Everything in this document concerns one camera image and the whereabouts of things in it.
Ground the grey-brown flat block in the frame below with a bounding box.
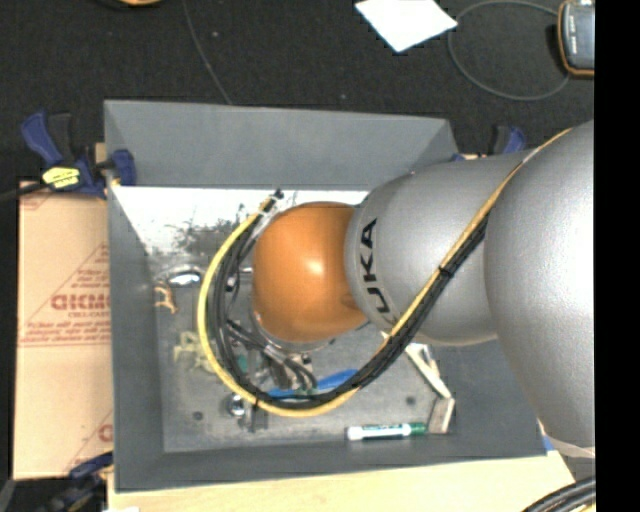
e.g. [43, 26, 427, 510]
[427, 396, 457, 435]

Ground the blue long plastic thing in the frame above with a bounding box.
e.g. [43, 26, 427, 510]
[268, 368, 360, 400]

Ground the clear glass thing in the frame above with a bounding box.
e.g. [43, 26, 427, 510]
[167, 269, 202, 288]

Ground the grey metal bin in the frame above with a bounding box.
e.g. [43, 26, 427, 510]
[103, 99, 549, 492]

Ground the small orange curly thing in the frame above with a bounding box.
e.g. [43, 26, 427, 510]
[153, 283, 179, 315]

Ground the cream flat strip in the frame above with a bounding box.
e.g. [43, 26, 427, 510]
[403, 343, 454, 400]

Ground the brown cardboard board, red print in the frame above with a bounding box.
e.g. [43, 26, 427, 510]
[12, 180, 116, 481]

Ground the white and green marker pen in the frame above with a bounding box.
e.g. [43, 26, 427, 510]
[346, 422, 428, 442]

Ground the pale yellow clear thing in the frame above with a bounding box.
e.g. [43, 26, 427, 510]
[173, 330, 212, 372]

